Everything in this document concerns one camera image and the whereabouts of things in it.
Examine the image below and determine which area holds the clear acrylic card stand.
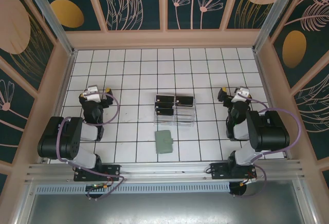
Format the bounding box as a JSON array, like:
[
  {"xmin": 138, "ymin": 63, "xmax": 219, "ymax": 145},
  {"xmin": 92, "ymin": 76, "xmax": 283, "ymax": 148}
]
[{"xmin": 153, "ymin": 94, "xmax": 197, "ymax": 128}]

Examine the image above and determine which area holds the green card holder wallet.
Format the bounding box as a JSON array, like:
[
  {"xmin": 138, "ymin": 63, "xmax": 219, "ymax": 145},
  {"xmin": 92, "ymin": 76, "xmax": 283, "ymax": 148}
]
[{"xmin": 154, "ymin": 129, "xmax": 174, "ymax": 155}]

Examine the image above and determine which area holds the grey metal sheet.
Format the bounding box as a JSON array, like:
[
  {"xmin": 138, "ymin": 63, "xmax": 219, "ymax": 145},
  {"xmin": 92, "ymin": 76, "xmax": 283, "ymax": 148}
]
[{"xmin": 15, "ymin": 180, "xmax": 317, "ymax": 224}]

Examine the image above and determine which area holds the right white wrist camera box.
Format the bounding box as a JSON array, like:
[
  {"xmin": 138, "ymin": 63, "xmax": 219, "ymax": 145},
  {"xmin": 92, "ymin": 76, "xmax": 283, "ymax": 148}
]
[{"xmin": 230, "ymin": 86, "xmax": 250, "ymax": 104}]

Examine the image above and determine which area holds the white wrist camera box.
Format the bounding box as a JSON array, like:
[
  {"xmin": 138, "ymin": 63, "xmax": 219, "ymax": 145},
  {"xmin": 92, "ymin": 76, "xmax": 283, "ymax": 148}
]
[
  {"xmin": 230, "ymin": 86, "xmax": 250, "ymax": 104},
  {"xmin": 84, "ymin": 86, "xmax": 101, "ymax": 103}
]

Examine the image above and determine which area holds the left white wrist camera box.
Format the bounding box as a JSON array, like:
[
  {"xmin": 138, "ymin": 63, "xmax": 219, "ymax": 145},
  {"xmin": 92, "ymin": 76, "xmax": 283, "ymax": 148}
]
[{"xmin": 84, "ymin": 86, "xmax": 101, "ymax": 103}]

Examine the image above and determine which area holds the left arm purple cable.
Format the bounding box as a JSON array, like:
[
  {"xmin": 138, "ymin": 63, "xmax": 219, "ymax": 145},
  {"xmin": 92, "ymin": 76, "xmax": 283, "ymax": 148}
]
[{"xmin": 56, "ymin": 92, "xmax": 126, "ymax": 201}]

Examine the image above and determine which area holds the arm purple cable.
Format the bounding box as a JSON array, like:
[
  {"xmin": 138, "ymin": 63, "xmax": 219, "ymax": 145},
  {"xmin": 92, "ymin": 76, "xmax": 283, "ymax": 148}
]
[
  {"xmin": 237, "ymin": 92, "xmax": 302, "ymax": 198},
  {"xmin": 56, "ymin": 92, "xmax": 126, "ymax": 201}
]

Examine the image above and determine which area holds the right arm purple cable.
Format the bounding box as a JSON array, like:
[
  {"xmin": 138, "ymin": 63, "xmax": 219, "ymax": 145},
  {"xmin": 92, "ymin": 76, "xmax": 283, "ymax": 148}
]
[{"xmin": 237, "ymin": 92, "xmax": 302, "ymax": 198}]

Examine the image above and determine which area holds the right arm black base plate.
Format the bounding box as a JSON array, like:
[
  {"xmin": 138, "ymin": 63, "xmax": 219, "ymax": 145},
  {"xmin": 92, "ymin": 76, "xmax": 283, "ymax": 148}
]
[{"xmin": 209, "ymin": 162, "xmax": 258, "ymax": 181}]

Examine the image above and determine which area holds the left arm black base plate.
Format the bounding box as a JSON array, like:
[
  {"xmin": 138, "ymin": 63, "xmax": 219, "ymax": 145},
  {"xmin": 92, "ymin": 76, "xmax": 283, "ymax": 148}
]
[{"xmin": 74, "ymin": 164, "xmax": 121, "ymax": 183}]

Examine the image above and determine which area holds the aluminium corner post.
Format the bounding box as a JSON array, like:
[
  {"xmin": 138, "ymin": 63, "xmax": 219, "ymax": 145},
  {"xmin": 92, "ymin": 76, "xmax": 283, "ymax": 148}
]
[
  {"xmin": 21, "ymin": 0, "xmax": 78, "ymax": 57},
  {"xmin": 251, "ymin": 0, "xmax": 308, "ymax": 53}
]

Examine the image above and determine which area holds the aluminium mounting rail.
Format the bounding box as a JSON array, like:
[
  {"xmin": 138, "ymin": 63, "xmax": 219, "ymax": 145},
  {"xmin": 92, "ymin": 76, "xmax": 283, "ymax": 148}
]
[{"xmin": 24, "ymin": 159, "xmax": 306, "ymax": 184}]

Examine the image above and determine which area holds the grey slotted cable duct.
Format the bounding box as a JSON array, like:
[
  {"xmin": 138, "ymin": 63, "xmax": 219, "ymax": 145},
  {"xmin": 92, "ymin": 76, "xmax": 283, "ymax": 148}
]
[{"xmin": 34, "ymin": 182, "xmax": 231, "ymax": 194}]

